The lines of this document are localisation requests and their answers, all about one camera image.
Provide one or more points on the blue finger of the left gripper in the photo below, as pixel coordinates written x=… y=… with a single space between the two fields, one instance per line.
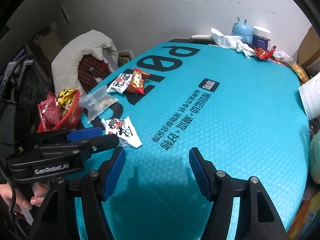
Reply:
x=83 y=134
x=87 y=147

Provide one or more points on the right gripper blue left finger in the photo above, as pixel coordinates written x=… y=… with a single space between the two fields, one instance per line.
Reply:
x=109 y=173

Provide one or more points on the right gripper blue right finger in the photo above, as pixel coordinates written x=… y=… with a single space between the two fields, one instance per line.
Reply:
x=213 y=184

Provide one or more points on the red plastic mesh basket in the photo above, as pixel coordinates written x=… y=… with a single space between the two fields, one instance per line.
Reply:
x=70 y=117

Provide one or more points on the dark red foil packet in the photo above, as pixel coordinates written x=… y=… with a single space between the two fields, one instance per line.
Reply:
x=49 y=113

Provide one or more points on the clear zip bag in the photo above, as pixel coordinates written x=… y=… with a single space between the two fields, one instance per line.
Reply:
x=97 y=102

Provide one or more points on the yellow black snack packet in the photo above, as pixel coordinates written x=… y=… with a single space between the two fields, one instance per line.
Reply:
x=64 y=96

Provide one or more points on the white snack packet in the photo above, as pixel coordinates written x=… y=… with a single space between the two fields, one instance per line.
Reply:
x=124 y=130
x=120 y=84

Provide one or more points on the red gold snack packet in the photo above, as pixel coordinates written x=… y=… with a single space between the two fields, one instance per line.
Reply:
x=138 y=79

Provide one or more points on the person's left hand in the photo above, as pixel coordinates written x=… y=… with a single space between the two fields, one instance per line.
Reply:
x=40 y=189

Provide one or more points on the white quilted jacket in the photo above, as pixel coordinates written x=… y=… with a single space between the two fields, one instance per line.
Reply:
x=66 y=63

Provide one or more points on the teal mat with black letters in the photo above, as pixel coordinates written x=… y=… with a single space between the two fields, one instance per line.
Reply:
x=244 y=115

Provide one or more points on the red plaid scarf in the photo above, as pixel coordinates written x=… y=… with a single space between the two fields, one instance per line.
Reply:
x=90 y=69

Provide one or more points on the pale green plush toy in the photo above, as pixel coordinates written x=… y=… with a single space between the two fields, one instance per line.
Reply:
x=314 y=158

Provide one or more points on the red candy wrapper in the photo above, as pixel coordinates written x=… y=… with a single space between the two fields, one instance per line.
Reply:
x=264 y=54

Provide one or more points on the crumpled white tissue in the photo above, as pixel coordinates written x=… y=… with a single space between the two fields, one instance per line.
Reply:
x=232 y=42

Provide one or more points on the yellow patterned snack bag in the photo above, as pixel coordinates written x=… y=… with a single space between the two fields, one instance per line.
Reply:
x=300 y=72

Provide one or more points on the navy jar white lid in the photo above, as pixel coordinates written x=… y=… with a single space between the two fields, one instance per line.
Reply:
x=261 y=37

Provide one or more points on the light blue deer humidifier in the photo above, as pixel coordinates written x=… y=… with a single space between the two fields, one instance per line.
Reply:
x=242 y=29

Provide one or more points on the cardboard box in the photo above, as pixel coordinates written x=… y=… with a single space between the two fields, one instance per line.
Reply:
x=309 y=48

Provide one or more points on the wall access panel frame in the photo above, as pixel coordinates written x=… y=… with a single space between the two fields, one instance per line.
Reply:
x=124 y=57

